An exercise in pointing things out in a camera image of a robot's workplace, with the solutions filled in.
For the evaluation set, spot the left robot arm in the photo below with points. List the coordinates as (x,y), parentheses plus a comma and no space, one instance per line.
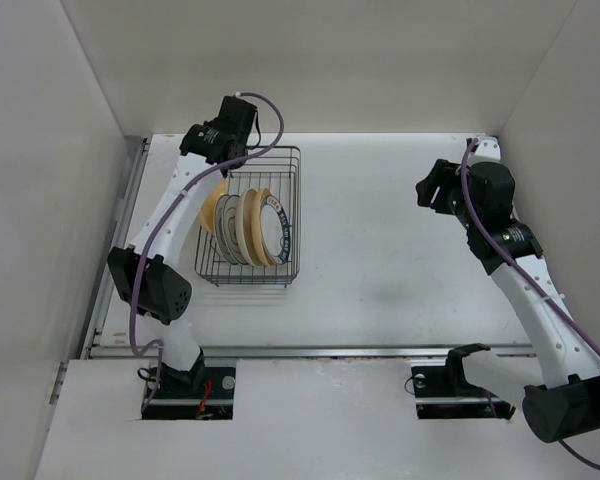
(145,272)

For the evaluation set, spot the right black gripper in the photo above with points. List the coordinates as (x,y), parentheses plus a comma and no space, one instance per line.
(444,173)

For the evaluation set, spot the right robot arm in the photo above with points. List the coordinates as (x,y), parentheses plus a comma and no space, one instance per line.
(562,399)

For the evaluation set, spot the white plate green outline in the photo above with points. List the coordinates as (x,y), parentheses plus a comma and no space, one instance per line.
(219,231)

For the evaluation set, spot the grey wire dish rack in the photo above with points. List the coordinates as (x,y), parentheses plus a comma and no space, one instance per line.
(280,172)

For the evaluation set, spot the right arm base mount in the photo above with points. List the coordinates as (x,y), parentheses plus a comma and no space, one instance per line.
(437,399)

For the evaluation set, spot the yellow bear plate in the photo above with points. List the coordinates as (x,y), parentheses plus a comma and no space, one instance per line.
(211,210)

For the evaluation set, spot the yellow plate in rack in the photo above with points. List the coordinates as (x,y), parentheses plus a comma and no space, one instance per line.
(256,225)

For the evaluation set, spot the white plate dark green band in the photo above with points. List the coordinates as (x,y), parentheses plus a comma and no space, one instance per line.
(275,230)

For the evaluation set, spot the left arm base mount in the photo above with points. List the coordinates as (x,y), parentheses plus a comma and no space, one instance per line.
(212,399)

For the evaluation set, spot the cream white plate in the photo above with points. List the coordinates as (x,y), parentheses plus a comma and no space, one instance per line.
(243,227)

